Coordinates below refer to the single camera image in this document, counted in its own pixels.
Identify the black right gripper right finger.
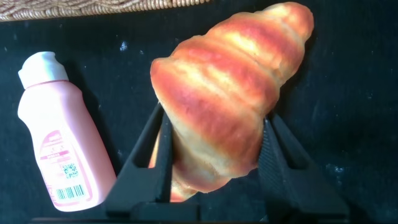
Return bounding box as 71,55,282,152
257,113,349,224

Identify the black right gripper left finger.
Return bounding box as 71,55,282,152
105,102,200,222

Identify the pink plastic bottle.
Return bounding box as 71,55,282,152
17,51,118,212

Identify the toy croissant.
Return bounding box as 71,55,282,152
148,1,315,203

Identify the black table cloth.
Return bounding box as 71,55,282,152
0,0,398,224

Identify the wicker basket with handles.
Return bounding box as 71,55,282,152
0,0,212,22

